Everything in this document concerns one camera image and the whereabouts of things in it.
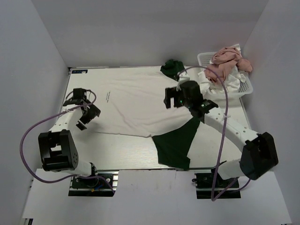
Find white and green t-shirt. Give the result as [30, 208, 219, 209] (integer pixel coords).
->
[68, 68, 199, 170]

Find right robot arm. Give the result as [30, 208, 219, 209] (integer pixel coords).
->
[164, 81, 278, 187]

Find blue label sticker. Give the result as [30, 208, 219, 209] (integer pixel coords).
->
[71, 69, 88, 74]

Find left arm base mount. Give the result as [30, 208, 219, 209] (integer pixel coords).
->
[68, 171, 119, 197]

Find white cloths in basket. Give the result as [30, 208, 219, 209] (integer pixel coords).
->
[198, 44, 248, 94]

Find pink t-shirt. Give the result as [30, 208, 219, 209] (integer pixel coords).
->
[204, 47, 253, 83]

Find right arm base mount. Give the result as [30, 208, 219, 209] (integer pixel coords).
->
[192, 173, 241, 199]

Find white plastic basket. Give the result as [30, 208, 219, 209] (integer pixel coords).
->
[197, 52, 253, 99]

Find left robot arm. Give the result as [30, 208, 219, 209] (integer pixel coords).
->
[38, 88, 101, 187]

